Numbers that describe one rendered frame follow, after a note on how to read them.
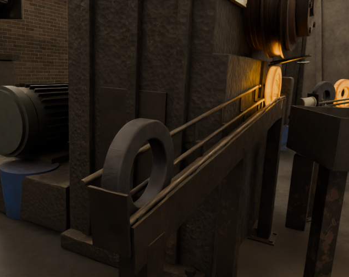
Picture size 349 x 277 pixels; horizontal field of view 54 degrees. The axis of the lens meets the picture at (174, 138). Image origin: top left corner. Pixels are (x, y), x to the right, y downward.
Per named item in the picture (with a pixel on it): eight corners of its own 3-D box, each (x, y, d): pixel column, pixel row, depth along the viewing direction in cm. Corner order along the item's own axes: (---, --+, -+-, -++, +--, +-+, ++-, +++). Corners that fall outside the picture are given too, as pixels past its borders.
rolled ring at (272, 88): (283, 67, 158) (276, 66, 160) (275, 66, 142) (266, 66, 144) (278, 106, 162) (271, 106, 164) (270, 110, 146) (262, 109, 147)
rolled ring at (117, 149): (174, 110, 64) (159, 109, 66) (115, 136, 49) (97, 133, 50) (174, 199, 70) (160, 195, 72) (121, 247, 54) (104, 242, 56)
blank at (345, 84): (331, 80, 190) (337, 80, 187) (350, 78, 197) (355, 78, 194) (330, 107, 194) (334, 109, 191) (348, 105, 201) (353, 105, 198)
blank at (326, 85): (311, 82, 183) (316, 83, 180) (331, 80, 190) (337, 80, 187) (310, 111, 187) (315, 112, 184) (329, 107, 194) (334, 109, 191)
